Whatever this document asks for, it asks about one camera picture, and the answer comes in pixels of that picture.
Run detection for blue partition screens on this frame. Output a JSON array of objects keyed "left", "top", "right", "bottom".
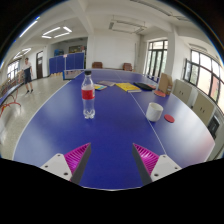
[{"left": 48, "top": 51, "right": 86, "bottom": 75}]

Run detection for flat round red coaster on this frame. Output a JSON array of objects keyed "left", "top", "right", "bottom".
[{"left": 163, "top": 114, "right": 176, "bottom": 124}]

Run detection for wide dark-framed window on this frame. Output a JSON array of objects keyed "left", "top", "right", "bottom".
[{"left": 183, "top": 49, "right": 224, "bottom": 113}]

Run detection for black bin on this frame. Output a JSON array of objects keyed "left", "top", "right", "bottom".
[{"left": 207, "top": 114, "right": 221, "bottom": 139}]

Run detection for dark door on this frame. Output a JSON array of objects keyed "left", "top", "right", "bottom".
[{"left": 35, "top": 50, "right": 44, "bottom": 80}]

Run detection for person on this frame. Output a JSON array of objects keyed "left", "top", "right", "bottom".
[{"left": 22, "top": 58, "right": 35, "bottom": 95}]

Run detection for black paddle case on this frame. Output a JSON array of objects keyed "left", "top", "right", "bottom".
[{"left": 133, "top": 81, "right": 155, "bottom": 92}]

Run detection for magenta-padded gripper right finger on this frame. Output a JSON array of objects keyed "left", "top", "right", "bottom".
[{"left": 131, "top": 142, "right": 183, "bottom": 186}]

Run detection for white mug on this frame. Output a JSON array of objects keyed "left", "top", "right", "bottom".
[{"left": 145, "top": 101, "right": 165, "bottom": 123}]

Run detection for grey-brown booklet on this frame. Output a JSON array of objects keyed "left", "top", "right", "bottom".
[{"left": 97, "top": 80, "right": 117, "bottom": 88}]

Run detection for brown cardboard box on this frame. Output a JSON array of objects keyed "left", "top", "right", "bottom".
[{"left": 157, "top": 72, "right": 174, "bottom": 96}]

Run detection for white cabinet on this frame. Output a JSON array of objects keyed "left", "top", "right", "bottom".
[
  {"left": 172, "top": 78, "right": 194, "bottom": 107},
  {"left": 192, "top": 91, "right": 216, "bottom": 118}
]

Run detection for tall dark-framed window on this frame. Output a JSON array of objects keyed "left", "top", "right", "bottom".
[{"left": 145, "top": 39, "right": 169, "bottom": 81}]

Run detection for clear red-labelled drink bottle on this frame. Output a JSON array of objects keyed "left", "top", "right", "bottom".
[{"left": 81, "top": 69, "right": 97, "bottom": 120}]

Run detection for ceiling lights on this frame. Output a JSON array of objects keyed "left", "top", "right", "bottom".
[{"left": 13, "top": 19, "right": 73, "bottom": 60}]

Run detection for brown armchair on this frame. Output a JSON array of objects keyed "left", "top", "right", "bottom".
[
  {"left": 122, "top": 62, "right": 134, "bottom": 72},
  {"left": 91, "top": 61, "right": 104, "bottom": 70}
]

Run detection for low bookshelf unit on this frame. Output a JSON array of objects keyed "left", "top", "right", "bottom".
[{"left": 0, "top": 71, "right": 26, "bottom": 98}]

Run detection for small yellow and blue book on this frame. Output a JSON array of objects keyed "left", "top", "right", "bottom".
[{"left": 93, "top": 83, "right": 108, "bottom": 92}]

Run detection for ceiling air conditioner unit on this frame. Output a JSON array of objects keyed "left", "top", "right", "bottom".
[{"left": 108, "top": 18, "right": 148, "bottom": 34}]

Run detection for red table tennis paddle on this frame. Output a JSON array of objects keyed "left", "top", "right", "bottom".
[{"left": 153, "top": 89, "right": 167, "bottom": 98}]

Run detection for blue table with red legs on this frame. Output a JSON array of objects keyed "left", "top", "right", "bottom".
[{"left": 0, "top": 83, "right": 24, "bottom": 118}]

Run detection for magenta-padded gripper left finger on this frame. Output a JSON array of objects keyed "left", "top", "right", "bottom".
[{"left": 40, "top": 142, "right": 92, "bottom": 185}]

